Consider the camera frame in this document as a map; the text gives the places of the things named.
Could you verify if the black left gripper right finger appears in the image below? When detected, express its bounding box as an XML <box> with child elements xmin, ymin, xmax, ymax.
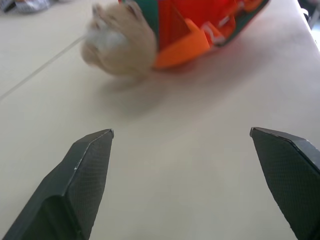
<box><xmin>249</xmin><ymin>126</ymin><xmax>320</xmax><ymax>240</ymax></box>

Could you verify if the orange and teal backpack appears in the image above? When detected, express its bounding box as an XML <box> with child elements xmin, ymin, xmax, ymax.
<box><xmin>118</xmin><ymin>0</ymin><xmax>271</xmax><ymax>70</ymax></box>

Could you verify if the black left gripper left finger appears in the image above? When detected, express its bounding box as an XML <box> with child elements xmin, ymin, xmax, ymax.
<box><xmin>0</xmin><ymin>128</ymin><xmax>115</xmax><ymax>240</ymax></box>

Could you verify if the beige fluffy pompom charm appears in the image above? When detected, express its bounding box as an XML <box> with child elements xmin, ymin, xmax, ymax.
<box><xmin>80</xmin><ymin>3</ymin><xmax>158</xmax><ymax>77</ymax></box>

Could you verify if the black and white patterned object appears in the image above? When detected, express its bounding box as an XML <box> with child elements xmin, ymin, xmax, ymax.
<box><xmin>0</xmin><ymin>0</ymin><xmax>51</xmax><ymax>13</ymax></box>

